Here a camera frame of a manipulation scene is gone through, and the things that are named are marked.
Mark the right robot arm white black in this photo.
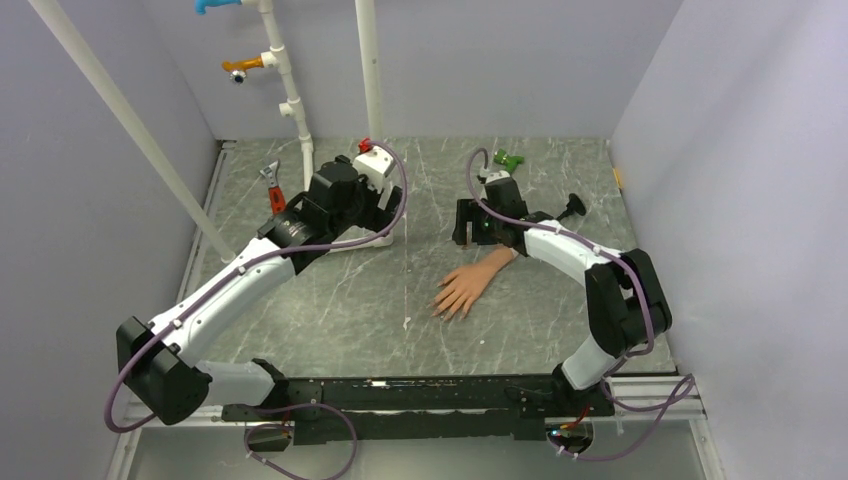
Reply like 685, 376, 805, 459
452, 175, 673, 415

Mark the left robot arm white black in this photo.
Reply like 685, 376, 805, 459
116, 146, 407, 425

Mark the mannequin hand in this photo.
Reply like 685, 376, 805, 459
431, 246, 518, 321

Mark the green toy flashlight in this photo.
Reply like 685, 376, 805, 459
493, 149, 525, 170

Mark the red adjustable wrench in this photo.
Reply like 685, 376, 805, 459
259, 160, 286, 215

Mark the black hand stand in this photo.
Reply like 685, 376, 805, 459
530, 193, 587, 222

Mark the orange faucet valve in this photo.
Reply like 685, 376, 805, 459
221, 56, 265, 85

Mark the blue faucet valve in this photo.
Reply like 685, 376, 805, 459
194, 0, 242, 15

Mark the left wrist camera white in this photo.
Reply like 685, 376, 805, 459
352, 145, 395, 193

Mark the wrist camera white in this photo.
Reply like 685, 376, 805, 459
352, 145, 395, 193
477, 170, 511, 184

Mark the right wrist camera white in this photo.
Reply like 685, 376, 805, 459
477, 170, 511, 184

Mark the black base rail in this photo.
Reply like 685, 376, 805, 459
222, 374, 615, 445

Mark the white PVC pipe frame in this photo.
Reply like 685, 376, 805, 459
30, 1, 385, 263

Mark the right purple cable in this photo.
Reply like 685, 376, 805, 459
464, 146, 697, 464

